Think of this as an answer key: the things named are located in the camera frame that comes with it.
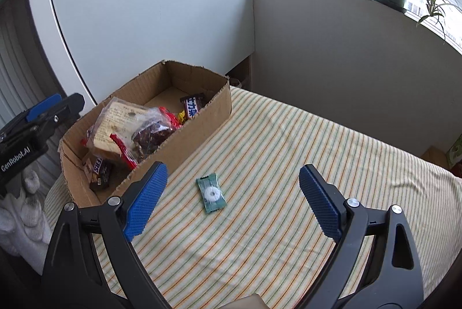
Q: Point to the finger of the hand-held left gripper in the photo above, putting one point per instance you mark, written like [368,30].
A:
[43,108]

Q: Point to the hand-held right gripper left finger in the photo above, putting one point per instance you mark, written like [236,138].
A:
[146,200]

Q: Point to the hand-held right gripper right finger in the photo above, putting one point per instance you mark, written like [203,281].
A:
[321,200]

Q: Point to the brown chocolate bar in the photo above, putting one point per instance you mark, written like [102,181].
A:
[193,106]
[101,170]

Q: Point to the clear red-edged dried fruit packet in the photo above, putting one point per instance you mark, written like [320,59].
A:
[151,135]

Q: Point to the green mint candy packet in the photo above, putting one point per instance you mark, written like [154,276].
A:
[211,193]

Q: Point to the clear packet of sliced bread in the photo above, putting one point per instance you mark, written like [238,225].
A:
[112,128]

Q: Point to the cardboard box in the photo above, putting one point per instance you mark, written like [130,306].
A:
[202,135]

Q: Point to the yellow candy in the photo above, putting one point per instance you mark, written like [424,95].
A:
[182,118]

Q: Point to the white slatted panel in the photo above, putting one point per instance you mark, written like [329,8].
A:
[21,59]

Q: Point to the striped bed sheet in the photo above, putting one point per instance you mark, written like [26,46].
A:
[288,135]

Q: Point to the brown cardboard carton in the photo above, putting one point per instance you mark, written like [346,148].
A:
[435,157]

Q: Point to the green printed bag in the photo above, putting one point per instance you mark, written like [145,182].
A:
[455,150]

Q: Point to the white cabinet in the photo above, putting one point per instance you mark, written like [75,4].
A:
[144,5]

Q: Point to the shoe under cabinet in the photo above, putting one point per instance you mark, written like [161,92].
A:
[235,81]

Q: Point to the trailing green plant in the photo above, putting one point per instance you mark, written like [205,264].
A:
[431,3]

